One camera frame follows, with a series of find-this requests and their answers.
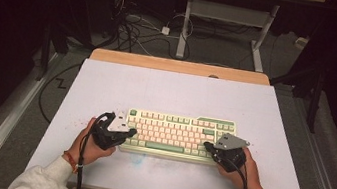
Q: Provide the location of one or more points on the white power adapter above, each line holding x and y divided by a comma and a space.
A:
165, 30

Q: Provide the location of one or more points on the green and pink keyboard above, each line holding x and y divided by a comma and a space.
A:
170, 135

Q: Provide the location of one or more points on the white board table cover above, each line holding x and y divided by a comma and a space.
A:
173, 92

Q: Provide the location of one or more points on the person's left hand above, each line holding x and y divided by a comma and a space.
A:
87, 151

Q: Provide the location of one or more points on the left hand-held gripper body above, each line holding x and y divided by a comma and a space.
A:
109, 136

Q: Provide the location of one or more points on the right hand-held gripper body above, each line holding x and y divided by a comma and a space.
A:
231, 144

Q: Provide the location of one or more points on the white metal desk frame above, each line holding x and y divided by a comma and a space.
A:
184, 26

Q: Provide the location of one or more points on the person's right hand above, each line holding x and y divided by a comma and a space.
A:
250, 177

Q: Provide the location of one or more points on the black metal stand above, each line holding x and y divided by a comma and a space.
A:
314, 106
44, 55

